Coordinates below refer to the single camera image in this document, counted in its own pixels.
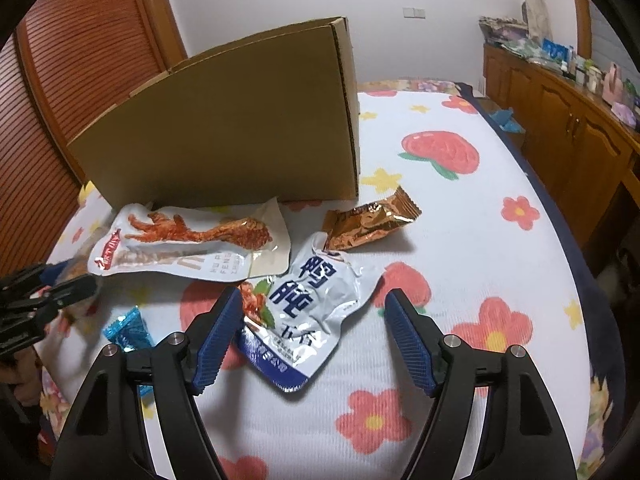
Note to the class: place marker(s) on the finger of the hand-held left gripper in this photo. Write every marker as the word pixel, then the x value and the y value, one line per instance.
pixel 70 292
pixel 52 271

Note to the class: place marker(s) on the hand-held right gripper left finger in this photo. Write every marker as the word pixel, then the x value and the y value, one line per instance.
pixel 220 337

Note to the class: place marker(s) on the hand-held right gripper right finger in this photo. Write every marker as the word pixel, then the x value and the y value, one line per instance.
pixel 407 340

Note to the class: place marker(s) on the blue candy wrapper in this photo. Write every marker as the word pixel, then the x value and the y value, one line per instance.
pixel 127 332

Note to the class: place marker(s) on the white chicken feet snack packet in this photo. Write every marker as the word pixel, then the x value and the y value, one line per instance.
pixel 190 245

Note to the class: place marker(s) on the white and blue snack packet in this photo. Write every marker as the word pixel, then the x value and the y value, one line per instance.
pixel 310 300

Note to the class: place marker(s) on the copper foil snack packet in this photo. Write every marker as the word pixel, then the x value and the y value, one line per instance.
pixel 365 225

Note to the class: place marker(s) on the brown cardboard box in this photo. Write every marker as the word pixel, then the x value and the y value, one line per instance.
pixel 225 130

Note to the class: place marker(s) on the floral strawberry blanket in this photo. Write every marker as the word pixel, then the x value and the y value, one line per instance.
pixel 490 260

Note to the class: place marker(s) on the wooden louvered wardrobe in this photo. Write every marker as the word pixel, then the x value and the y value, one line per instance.
pixel 55 85

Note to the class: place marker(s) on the blue plastic bag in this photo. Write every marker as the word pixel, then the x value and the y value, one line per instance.
pixel 506 121

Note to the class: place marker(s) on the patterned quilt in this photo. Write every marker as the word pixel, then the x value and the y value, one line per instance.
pixel 420 85

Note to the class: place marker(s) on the wooden cabinet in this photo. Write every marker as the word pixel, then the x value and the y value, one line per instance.
pixel 560 120

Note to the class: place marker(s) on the stack of papers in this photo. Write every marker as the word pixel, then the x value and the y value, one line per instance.
pixel 500 30

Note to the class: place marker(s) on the blue and white box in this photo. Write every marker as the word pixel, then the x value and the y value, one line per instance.
pixel 555 50

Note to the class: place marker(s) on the white window blind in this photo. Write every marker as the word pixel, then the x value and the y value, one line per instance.
pixel 612 40

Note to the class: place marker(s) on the white wall switch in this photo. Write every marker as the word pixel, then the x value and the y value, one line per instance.
pixel 413 12

